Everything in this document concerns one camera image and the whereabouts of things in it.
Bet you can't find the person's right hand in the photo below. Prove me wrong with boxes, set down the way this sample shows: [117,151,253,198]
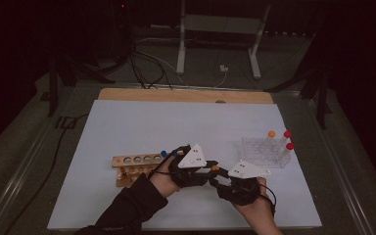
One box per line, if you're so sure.
[232,176,276,223]

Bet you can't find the hand-held gripper cable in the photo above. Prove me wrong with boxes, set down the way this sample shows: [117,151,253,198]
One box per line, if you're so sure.
[148,145,190,179]
[258,182,277,217]

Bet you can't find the red capped test tube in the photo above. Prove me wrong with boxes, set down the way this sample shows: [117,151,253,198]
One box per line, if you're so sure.
[278,130,293,150]
[281,142,295,162]

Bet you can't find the person's left hand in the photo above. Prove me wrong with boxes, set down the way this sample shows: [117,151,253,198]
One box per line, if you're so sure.
[149,159,181,199]

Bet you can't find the black cable bundle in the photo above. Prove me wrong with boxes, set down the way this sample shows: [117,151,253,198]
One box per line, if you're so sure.
[128,42,174,90]

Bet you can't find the wooden test tube rack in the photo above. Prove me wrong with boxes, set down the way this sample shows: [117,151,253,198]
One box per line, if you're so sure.
[111,150,185,188]

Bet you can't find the black floor cable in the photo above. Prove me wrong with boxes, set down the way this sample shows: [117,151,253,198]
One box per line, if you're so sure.
[4,113,89,235]

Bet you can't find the white table mat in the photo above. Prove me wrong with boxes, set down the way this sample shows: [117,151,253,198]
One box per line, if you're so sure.
[47,99,323,231]

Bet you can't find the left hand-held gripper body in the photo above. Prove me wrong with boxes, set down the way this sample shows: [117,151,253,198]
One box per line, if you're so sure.
[168,142,211,189]

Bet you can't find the dark equipment tower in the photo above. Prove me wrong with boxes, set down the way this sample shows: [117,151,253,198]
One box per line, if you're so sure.
[111,0,135,63]

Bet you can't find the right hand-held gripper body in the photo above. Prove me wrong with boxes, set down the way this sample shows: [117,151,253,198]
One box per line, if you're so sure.
[215,159,272,207]

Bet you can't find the clear plastic test tube rack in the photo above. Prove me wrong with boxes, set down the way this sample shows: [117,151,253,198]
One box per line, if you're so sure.
[231,136,292,169]

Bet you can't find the right hand-held gripper cable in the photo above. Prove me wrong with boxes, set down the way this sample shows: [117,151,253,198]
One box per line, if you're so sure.
[258,182,277,217]

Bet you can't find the metal floor rail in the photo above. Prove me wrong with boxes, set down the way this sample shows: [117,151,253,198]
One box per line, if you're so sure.
[0,117,67,235]
[302,97,373,235]

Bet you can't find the grey metal stand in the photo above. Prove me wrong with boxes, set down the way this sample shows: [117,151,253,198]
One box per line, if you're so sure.
[175,0,272,80]

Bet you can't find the white cable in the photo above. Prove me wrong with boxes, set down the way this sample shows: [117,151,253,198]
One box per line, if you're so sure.
[136,37,229,88]

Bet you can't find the left hand-held gripper cable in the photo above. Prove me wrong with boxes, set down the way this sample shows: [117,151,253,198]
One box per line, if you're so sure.
[148,145,190,179]

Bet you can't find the black stand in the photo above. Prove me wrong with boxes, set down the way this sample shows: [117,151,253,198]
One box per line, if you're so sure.
[47,55,116,118]
[263,32,332,130]

